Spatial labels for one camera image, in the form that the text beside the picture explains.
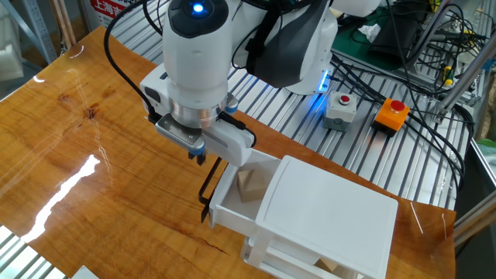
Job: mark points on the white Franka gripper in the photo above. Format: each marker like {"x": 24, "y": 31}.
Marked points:
{"x": 232, "y": 147}

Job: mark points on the light wooden cube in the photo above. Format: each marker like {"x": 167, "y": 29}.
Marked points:
{"x": 252, "y": 186}

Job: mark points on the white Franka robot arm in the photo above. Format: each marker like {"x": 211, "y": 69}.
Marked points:
{"x": 193, "y": 58}

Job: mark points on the white plain drawer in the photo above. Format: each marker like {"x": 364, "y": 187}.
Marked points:
{"x": 283, "y": 267}

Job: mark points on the glossy wood-grain mat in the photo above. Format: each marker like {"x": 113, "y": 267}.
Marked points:
{"x": 116, "y": 174}

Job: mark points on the grey box with red button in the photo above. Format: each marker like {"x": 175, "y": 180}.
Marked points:
{"x": 340, "y": 112}

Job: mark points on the white paper sheet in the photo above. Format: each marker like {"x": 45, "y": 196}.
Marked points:
{"x": 85, "y": 273}

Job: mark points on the wooden block inside cabinet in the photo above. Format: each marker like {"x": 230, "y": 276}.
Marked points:
{"x": 327, "y": 264}

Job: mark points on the red and white sign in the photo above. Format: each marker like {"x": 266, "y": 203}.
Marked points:
{"x": 104, "y": 11}

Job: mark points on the wooden pole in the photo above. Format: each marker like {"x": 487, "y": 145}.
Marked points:
{"x": 66, "y": 23}

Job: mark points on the orange box with red button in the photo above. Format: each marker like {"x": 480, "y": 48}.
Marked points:
{"x": 390, "y": 118}

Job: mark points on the grey perforated steel upright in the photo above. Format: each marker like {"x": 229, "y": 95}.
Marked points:
{"x": 40, "y": 31}

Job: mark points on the white foam piece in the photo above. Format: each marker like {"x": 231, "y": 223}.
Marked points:
{"x": 9, "y": 58}

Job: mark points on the crumpled white paper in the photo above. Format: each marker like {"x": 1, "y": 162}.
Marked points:
{"x": 370, "y": 33}

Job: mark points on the black device box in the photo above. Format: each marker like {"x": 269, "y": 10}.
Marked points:
{"x": 395, "y": 38}

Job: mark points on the grey metal pole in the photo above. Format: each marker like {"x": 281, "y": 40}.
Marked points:
{"x": 426, "y": 38}

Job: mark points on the pale green object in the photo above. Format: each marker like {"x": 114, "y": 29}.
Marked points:
{"x": 490, "y": 155}

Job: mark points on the silver camera with blue caps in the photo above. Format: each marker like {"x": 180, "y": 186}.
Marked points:
{"x": 180, "y": 135}

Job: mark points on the white plastic drawer cabinet frame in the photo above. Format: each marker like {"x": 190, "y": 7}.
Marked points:
{"x": 329, "y": 221}

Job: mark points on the slanted aluminium profile post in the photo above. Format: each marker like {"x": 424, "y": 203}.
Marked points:
{"x": 465, "y": 77}

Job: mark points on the aluminium frame rail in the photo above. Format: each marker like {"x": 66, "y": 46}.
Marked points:
{"x": 476, "y": 221}

